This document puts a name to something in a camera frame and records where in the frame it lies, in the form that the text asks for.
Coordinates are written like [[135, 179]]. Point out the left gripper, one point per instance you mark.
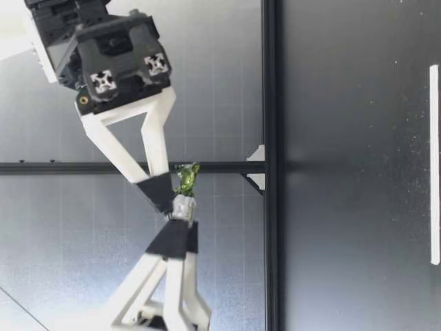
[[152, 319]]

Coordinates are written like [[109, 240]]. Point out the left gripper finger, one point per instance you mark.
[[155, 193]]

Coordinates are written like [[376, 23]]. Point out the black frame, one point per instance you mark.
[[272, 103]]

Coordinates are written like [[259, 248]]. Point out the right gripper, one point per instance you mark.
[[113, 51]]

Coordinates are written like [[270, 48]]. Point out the green candy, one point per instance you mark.
[[186, 181]]

